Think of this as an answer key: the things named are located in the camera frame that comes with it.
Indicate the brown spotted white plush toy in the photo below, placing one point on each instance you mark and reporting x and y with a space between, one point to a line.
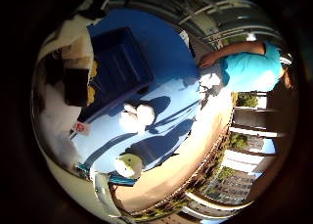
60 126

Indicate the white fluffy plush toy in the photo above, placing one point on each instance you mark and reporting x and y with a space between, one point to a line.
137 116

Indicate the light green plush toy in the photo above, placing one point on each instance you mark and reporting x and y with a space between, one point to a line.
128 166

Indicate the person in cyan shirt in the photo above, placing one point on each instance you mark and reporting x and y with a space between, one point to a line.
251 70

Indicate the dark blue plastic container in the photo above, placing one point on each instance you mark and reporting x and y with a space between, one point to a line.
117 70

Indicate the white balcony railing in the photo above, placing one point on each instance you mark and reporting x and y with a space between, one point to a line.
225 25

